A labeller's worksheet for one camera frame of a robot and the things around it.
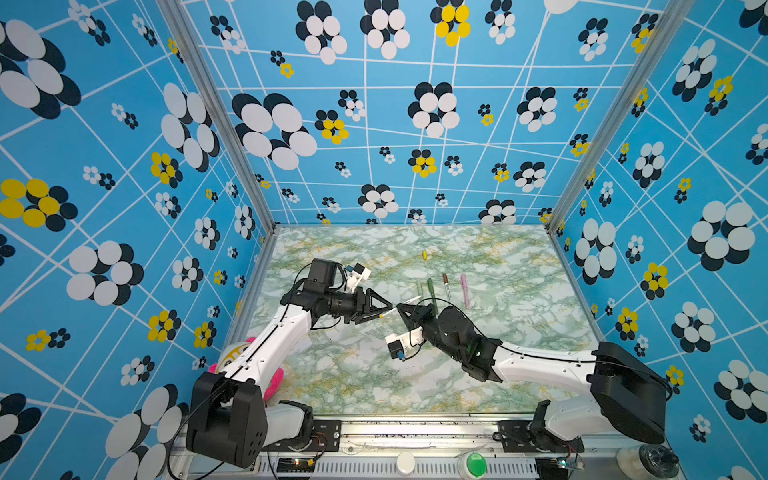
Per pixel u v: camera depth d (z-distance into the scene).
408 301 0.75
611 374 0.47
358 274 0.75
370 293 0.71
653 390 0.44
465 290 1.02
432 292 1.01
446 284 1.02
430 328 0.68
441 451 0.72
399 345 0.66
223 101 0.86
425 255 1.10
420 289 1.02
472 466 0.63
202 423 0.41
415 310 0.74
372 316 0.75
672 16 0.68
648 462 0.62
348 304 0.69
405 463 0.65
